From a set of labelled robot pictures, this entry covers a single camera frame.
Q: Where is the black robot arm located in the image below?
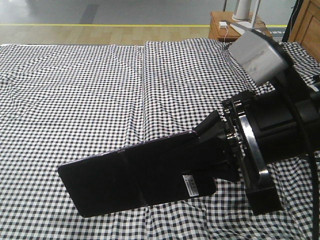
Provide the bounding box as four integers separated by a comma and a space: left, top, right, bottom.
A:
162, 39, 320, 215

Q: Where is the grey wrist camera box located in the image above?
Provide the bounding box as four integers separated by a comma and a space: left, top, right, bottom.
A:
229, 29, 293, 86

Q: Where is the checkered quilt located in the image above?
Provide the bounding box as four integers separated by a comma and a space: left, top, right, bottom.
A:
139, 37, 320, 240

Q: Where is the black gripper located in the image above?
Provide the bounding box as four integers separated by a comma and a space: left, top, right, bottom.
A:
161, 90, 283, 216

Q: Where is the wooden nightstand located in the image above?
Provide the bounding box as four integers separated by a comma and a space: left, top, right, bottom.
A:
208, 11, 272, 43

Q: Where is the white cylindrical lamp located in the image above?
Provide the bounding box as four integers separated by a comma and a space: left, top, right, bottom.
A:
232, 0, 252, 22

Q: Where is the white flat stand base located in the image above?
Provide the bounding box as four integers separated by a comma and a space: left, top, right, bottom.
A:
230, 21, 262, 36

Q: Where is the metal pole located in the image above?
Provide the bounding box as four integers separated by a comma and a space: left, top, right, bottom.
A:
222, 0, 227, 12

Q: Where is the checkered bed sheet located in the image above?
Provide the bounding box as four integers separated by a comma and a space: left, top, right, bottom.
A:
0, 44, 147, 240

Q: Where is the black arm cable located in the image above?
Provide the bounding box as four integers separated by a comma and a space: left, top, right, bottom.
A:
274, 74, 320, 240

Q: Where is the black foldable phone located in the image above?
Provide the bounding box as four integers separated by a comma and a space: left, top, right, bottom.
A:
57, 131, 217, 218

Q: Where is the wooden headboard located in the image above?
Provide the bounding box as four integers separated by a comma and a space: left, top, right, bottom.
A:
288, 0, 320, 62

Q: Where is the white phone charger block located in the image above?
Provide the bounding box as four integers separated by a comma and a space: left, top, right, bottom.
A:
219, 21, 228, 29

